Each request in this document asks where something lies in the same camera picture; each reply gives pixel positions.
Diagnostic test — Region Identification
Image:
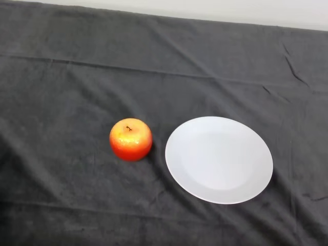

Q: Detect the red yellow apple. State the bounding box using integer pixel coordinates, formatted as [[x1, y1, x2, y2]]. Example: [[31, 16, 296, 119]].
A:
[[109, 118, 153, 162]]

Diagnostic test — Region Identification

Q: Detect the white round plate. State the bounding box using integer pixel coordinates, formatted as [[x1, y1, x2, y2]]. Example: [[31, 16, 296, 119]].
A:
[[165, 116, 274, 205]]

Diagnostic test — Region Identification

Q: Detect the black cloth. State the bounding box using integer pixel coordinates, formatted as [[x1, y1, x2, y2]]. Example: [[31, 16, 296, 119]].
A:
[[0, 0, 328, 246]]

